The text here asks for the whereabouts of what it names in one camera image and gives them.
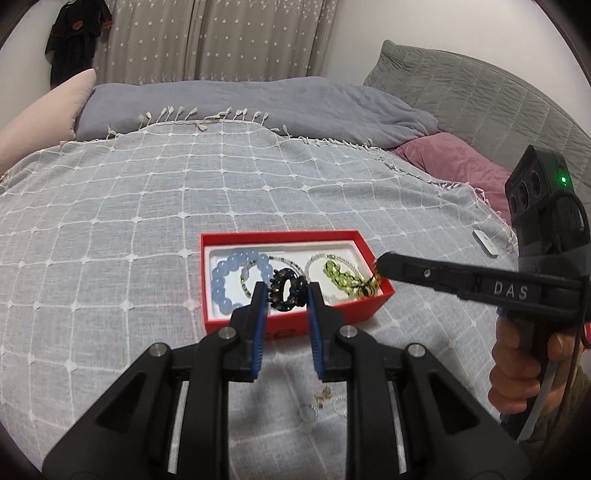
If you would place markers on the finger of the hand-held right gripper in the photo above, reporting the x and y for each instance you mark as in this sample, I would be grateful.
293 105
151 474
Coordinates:
415 270

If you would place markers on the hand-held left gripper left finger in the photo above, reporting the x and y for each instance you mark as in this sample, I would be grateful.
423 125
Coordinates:
258 332

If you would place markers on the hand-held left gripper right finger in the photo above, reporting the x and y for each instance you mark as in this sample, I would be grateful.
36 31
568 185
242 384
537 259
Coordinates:
316 332

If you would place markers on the red cardboard box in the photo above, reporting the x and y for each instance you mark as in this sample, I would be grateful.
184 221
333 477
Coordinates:
277 240

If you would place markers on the person's right forearm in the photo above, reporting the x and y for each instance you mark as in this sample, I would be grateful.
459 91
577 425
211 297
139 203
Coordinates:
568 406

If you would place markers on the small gold jewelry piece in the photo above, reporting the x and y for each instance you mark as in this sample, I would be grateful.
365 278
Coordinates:
323 394

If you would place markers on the person's right hand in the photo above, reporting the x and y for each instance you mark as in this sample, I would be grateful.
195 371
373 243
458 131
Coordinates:
508 355

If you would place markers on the small white device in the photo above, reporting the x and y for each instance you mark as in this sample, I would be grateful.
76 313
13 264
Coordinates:
485 242

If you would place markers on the pink pillow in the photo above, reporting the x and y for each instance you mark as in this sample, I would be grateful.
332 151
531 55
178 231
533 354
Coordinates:
452 157

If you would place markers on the grey quilted headboard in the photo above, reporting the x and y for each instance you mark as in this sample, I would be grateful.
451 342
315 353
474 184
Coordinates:
461 83

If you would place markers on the grey checkered fringed blanket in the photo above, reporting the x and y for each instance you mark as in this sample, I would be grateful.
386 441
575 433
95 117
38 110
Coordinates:
115 230

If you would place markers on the grey-blue duvet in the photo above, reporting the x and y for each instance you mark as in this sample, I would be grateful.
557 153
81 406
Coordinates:
277 101

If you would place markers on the star-patterned curtain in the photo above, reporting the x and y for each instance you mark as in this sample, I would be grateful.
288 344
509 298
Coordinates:
207 37

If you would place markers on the beige pillow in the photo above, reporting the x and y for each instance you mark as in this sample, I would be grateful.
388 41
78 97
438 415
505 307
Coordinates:
46 115

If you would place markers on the black hanging garment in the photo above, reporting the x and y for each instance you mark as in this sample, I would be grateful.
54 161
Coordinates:
74 41

